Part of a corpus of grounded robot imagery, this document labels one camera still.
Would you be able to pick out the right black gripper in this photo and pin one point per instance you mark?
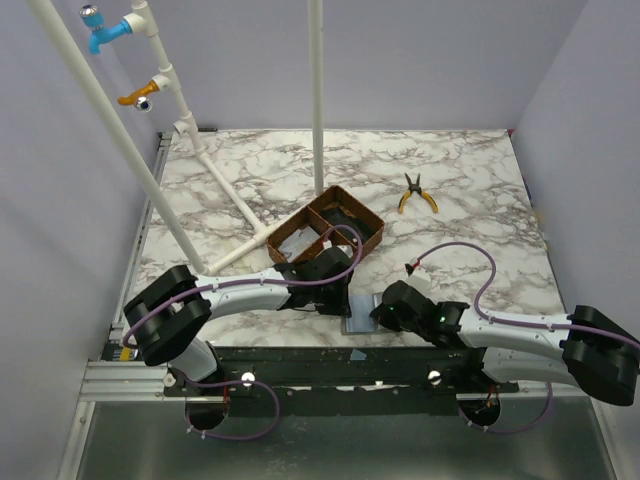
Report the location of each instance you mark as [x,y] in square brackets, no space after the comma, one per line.
[386,312]

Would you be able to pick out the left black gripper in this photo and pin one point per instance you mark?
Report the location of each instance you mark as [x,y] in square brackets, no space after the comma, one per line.
[336,298]

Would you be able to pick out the grey card holder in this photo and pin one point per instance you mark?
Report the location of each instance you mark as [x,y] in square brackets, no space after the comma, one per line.
[360,322]

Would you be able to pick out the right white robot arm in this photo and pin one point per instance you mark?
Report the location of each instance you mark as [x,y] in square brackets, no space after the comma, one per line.
[585,349]

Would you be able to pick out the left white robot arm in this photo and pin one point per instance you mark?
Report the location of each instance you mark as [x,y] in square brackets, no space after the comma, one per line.
[166,316]

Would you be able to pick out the silver VIP card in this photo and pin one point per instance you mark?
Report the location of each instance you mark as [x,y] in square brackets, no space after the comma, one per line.
[296,243]

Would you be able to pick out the woven brown divided basket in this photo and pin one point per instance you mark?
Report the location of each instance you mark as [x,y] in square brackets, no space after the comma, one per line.
[334,196]

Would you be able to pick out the gold faucet tap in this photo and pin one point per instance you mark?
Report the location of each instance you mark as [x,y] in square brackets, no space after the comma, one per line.
[139,99]

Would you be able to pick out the white vertical pole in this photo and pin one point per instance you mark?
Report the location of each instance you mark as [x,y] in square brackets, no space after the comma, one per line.
[316,57]

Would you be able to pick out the white diagonal pole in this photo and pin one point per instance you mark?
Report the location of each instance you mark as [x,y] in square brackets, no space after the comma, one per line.
[60,37]

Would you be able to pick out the blue faucet tap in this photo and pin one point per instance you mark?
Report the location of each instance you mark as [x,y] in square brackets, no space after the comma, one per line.
[100,33]

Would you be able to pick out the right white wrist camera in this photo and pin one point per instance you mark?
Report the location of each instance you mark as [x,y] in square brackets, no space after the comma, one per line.
[417,277]

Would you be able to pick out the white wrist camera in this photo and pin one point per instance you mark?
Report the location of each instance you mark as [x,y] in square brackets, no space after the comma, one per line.
[417,277]
[346,249]

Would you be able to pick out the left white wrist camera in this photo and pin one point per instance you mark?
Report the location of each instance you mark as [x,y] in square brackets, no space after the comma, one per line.
[346,249]

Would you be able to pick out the aluminium frame rail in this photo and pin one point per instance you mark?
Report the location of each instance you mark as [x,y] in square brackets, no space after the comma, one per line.
[124,429]

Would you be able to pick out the white PVC pipe frame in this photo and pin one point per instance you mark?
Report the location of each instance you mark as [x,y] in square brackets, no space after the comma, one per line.
[142,21]

